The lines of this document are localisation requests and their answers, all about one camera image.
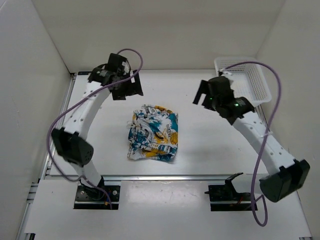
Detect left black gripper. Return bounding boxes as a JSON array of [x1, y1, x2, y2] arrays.
[[111, 70, 143, 101]]

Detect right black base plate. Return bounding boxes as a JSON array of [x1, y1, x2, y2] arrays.
[[205, 184, 252, 212]]

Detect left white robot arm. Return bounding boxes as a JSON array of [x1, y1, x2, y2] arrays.
[[48, 52, 144, 200]]

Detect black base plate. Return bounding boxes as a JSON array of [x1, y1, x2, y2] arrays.
[[73, 183, 121, 210], [205, 184, 252, 212]]

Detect small black label tag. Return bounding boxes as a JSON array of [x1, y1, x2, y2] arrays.
[[77, 71, 91, 76]]

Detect white perforated plastic basket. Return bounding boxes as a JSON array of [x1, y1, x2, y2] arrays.
[[214, 56, 272, 107]]

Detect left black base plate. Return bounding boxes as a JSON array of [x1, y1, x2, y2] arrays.
[[73, 183, 121, 210]]

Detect white yellow teal printed shorts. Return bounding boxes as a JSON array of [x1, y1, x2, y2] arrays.
[[127, 104, 179, 163]]

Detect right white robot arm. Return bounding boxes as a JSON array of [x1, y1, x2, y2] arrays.
[[193, 75, 311, 203]]

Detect aluminium frame rail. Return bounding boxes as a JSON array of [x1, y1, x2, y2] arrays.
[[21, 70, 311, 240]]

